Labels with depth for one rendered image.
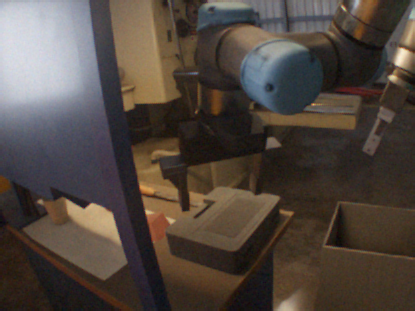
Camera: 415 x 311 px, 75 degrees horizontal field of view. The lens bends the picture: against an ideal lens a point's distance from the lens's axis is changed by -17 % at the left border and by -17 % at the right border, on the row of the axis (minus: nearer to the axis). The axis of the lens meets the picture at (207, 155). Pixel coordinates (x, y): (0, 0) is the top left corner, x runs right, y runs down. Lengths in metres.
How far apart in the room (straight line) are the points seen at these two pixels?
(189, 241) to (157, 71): 1.58
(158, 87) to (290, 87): 1.90
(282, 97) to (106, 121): 0.20
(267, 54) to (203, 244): 0.50
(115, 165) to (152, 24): 1.82
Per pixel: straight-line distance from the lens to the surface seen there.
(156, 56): 2.16
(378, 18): 0.37
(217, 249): 0.70
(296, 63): 0.31
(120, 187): 0.41
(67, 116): 0.49
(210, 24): 0.40
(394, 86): 0.66
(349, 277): 1.53
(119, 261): 0.83
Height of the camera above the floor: 1.44
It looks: 20 degrees down
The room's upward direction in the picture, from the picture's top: 7 degrees counter-clockwise
